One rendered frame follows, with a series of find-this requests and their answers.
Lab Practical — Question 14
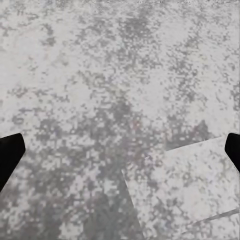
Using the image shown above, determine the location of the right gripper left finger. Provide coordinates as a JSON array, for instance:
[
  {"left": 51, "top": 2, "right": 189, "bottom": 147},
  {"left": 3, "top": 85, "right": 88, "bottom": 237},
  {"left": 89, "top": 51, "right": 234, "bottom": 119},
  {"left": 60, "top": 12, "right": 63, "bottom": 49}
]
[{"left": 0, "top": 133, "right": 26, "bottom": 192}]

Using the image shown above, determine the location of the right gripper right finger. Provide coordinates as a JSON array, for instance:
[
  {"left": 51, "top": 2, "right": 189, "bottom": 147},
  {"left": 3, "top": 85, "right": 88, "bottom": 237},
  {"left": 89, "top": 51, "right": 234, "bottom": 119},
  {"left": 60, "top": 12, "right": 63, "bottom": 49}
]
[{"left": 224, "top": 133, "right": 240, "bottom": 172}]

